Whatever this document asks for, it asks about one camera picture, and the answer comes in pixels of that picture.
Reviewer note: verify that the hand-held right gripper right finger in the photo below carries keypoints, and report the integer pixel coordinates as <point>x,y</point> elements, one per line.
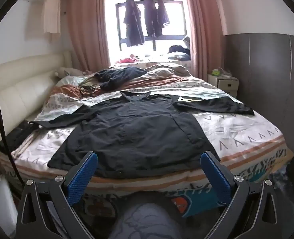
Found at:
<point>215,178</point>

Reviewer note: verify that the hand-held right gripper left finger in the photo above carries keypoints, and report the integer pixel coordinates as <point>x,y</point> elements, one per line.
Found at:
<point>83,176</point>

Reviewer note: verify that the black shirt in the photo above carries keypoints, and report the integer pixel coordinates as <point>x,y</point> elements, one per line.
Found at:
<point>137,134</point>

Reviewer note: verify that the stack of folded black clothes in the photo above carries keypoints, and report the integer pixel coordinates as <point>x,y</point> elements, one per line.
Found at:
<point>17,135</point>

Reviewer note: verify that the pink clothes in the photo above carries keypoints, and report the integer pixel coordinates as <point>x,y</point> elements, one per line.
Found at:
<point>127,59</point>

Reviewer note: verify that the clothes on window sill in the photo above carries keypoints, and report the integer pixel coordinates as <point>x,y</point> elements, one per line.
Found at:
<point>178,51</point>

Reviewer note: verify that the patterned bed blanket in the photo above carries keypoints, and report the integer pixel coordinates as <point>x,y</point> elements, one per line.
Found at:
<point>236,137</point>

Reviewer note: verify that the white nightstand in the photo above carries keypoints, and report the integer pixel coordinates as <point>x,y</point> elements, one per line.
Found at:
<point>226,84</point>

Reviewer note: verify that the pale pillow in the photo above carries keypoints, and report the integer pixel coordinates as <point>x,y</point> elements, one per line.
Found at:
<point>71,81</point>

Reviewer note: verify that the cream padded headboard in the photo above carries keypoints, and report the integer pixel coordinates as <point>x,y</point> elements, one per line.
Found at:
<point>24,89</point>

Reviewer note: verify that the green item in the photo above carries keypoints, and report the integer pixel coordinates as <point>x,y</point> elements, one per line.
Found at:
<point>215,73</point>

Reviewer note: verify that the grey plush toy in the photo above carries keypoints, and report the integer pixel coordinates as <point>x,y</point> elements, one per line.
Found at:
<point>67,71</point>

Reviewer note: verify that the black knit sweater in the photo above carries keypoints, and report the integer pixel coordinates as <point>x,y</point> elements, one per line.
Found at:
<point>119,76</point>

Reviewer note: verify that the brown beige duvet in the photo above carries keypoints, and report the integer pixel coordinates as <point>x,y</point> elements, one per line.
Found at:
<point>164,76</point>

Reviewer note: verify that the pink curtain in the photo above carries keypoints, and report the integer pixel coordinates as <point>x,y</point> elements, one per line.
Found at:
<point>84,25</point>
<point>201,29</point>

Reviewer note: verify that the hanging dark garment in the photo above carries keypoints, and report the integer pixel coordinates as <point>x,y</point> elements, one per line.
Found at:
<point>164,15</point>
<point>133,25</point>
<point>150,20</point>

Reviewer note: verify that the cream hanging cloth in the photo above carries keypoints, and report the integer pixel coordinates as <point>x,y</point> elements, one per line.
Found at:
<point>51,12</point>

